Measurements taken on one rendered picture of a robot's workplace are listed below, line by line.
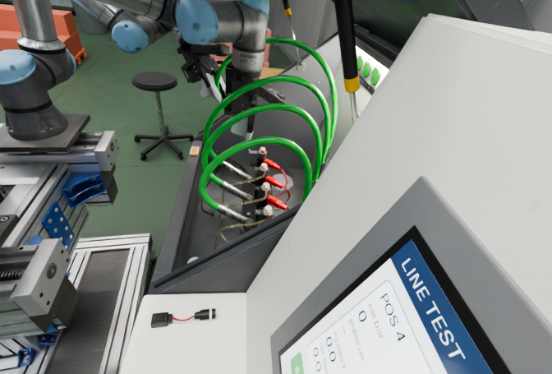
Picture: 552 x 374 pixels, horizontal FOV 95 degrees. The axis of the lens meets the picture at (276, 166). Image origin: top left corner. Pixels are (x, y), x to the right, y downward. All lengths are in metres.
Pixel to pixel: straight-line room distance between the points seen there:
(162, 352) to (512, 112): 0.61
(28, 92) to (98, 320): 1.00
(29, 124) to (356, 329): 1.02
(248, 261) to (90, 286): 1.21
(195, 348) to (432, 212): 0.50
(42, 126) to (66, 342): 0.92
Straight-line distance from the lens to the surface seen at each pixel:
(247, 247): 0.51
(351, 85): 0.35
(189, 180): 0.93
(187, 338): 0.62
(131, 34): 0.82
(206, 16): 0.54
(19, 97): 1.06
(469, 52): 0.27
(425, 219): 0.23
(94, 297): 1.63
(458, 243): 0.21
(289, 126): 1.10
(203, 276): 0.59
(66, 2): 8.78
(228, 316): 0.63
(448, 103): 0.25
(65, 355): 1.55
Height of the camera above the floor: 1.56
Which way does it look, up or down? 37 degrees down
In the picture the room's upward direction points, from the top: 10 degrees clockwise
